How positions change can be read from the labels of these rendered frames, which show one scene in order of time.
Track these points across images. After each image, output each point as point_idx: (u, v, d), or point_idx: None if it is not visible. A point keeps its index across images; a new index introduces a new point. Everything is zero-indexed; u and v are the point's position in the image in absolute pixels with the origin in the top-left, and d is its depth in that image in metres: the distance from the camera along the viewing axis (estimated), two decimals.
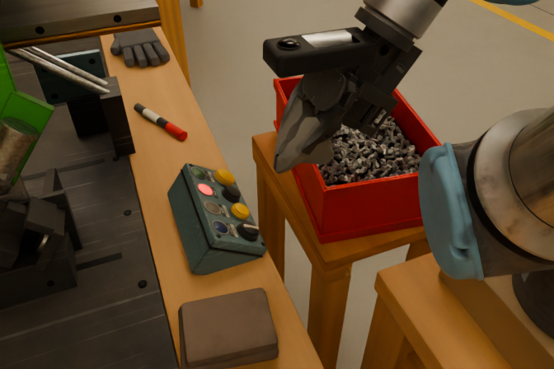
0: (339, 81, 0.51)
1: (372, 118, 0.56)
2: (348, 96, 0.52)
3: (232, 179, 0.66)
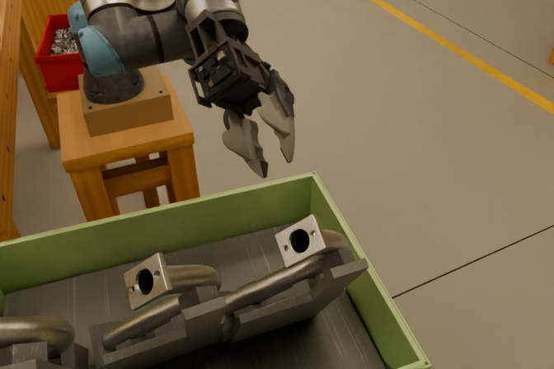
0: None
1: (204, 89, 0.58)
2: None
3: None
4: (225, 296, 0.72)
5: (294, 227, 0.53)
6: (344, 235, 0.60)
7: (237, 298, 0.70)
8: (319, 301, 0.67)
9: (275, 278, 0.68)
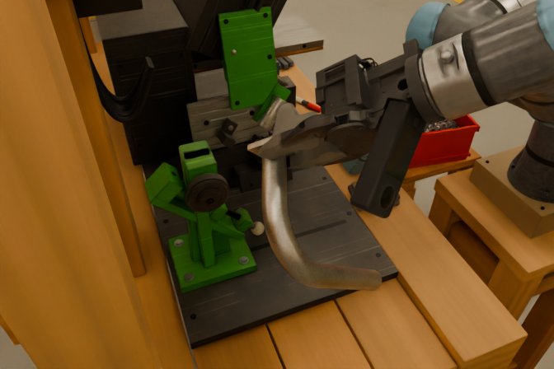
0: None
1: None
2: None
3: None
4: (375, 272, 0.69)
5: None
6: (275, 225, 0.54)
7: (359, 268, 0.68)
8: None
9: (335, 264, 0.63)
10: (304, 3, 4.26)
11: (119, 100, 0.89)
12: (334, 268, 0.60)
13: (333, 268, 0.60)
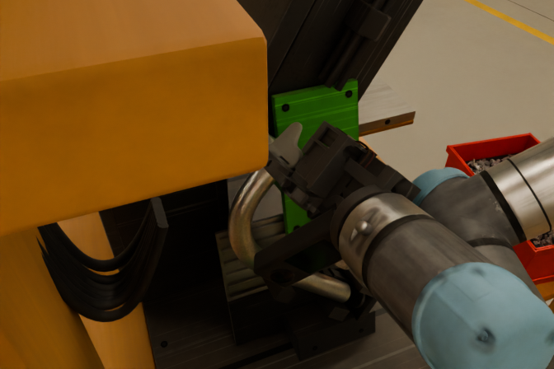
0: None
1: None
2: None
3: None
4: (345, 290, 0.69)
5: None
6: (233, 212, 0.58)
7: (332, 277, 0.69)
8: None
9: None
10: None
11: (102, 267, 0.49)
12: None
13: None
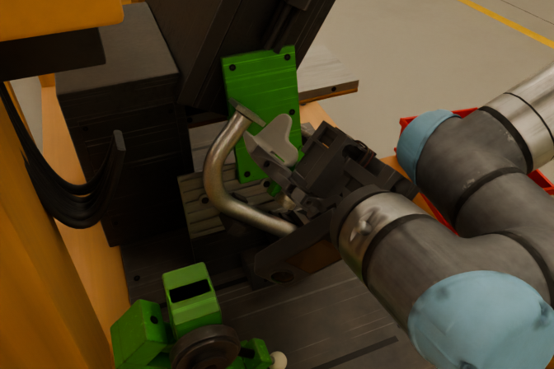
0: None
1: None
2: None
3: None
4: None
5: (251, 112, 0.70)
6: (206, 163, 0.72)
7: (293, 224, 0.83)
8: None
9: (261, 211, 0.79)
10: None
11: (76, 189, 0.61)
12: (250, 213, 0.77)
13: (250, 212, 0.77)
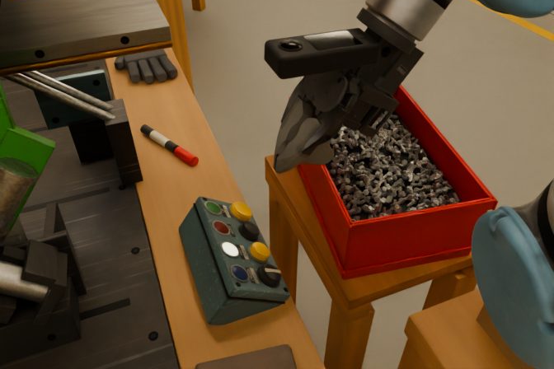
0: (340, 83, 0.51)
1: (373, 119, 0.56)
2: (349, 98, 0.51)
3: (249, 214, 0.60)
4: (37, 284, 0.48)
5: None
6: None
7: (16, 267, 0.47)
8: None
9: None
10: None
11: None
12: None
13: None
